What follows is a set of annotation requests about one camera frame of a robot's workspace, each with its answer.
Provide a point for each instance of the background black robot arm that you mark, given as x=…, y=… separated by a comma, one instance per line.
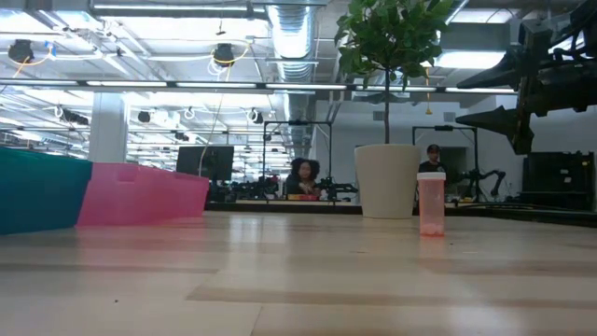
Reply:
x=485, y=176

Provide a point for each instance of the blue plastic bin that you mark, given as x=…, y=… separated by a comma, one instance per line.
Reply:
x=42, y=196

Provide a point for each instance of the white plant pot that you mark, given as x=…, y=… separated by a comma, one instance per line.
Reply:
x=387, y=182

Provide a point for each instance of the pink pill bottle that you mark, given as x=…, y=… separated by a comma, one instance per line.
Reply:
x=431, y=203

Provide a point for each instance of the black background frame stand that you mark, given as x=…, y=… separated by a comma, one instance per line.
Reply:
x=298, y=122
x=443, y=127

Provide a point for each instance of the black rail with light strips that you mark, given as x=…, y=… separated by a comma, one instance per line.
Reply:
x=303, y=87

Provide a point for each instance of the white building column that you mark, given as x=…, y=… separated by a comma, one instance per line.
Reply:
x=108, y=126

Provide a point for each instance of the black cabinet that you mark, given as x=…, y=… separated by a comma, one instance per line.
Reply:
x=559, y=179

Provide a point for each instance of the person with cap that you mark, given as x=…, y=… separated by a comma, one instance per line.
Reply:
x=434, y=161

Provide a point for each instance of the green leafy plant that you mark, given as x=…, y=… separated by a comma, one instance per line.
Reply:
x=392, y=37

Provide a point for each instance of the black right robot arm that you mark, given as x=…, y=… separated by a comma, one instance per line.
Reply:
x=588, y=14

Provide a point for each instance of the black background monitor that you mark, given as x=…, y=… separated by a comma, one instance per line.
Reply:
x=205, y=162

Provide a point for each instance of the red plastic bin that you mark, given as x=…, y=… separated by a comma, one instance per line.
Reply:
x=140, y=196

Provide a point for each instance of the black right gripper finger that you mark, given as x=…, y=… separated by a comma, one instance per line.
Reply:
x=494, y=120
x=501, y=74

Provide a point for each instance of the seated person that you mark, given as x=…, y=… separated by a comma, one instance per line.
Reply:
x=304, y=179

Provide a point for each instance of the silver ceiling air duct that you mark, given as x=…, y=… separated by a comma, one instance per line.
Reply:
x=291, y=28

